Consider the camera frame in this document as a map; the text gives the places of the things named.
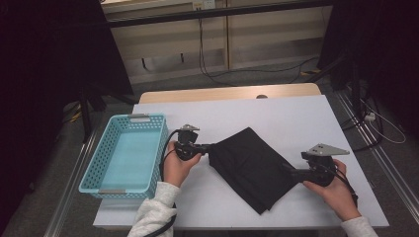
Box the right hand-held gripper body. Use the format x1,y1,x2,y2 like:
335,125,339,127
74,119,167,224
295,143,351,188

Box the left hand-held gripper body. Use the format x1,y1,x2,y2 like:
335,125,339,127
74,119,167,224
175,123,207,162

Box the black shorts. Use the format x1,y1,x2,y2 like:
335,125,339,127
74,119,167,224
208,126,299,215

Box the light blue plastic basket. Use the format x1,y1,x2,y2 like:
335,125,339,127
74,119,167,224
78,113,170,200

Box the person's left hand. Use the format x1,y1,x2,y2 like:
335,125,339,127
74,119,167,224
163,141,203,189

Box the person's right hand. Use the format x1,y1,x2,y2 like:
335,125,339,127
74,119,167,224
302,159,362,222

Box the white table cover sheet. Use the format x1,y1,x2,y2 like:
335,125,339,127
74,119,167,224
93,94,389,230

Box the black stand leg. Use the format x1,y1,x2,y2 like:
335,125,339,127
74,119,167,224
304,53,364,113
78,85,139,144

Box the black curtain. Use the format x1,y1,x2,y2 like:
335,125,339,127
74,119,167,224
317,0,419,139
0,0,134,228

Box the black horizontal bar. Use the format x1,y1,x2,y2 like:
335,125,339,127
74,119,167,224
107,0,334,29

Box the left hand-held gripper black cable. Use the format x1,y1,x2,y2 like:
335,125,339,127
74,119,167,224
144,128,182,237

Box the hand-held gripper black cable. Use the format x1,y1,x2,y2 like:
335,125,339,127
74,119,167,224
144,128,182,237
324,164,360,207

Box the right hand-held gripper black cable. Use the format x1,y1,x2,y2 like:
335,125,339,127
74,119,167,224
324,164,360,207

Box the black floor cable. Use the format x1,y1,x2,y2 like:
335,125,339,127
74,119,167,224
340,95,385,153

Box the white floor cable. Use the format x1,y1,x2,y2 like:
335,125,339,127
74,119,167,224
359,98,407,145

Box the black hanging wall cable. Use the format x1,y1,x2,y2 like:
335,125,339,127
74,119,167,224
197,18,320,88

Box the yellow floor cable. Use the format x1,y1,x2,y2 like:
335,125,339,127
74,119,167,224
67,110,83,123

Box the white wall socket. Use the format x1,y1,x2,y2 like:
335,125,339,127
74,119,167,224
192,0,215,10

